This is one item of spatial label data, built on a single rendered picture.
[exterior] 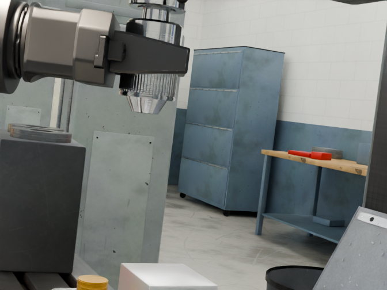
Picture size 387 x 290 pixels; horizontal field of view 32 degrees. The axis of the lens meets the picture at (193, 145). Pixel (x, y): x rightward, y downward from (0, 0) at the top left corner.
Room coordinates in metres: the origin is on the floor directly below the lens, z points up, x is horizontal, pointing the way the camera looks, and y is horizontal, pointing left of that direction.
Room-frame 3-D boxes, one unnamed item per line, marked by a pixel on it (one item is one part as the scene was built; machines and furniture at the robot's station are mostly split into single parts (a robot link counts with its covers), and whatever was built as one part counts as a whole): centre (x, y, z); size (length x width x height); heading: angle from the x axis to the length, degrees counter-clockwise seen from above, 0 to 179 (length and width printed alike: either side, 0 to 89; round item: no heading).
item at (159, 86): (0.55, 0.04, 1.23); 0.05 x 0.05 x 0.05
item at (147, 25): (0.55, 0.04, 1.26); 0.05 x 0.05 x 0.01
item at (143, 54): (0.52, 0.04, 1.24); 0.06 x 0.02 x 0.03; 93
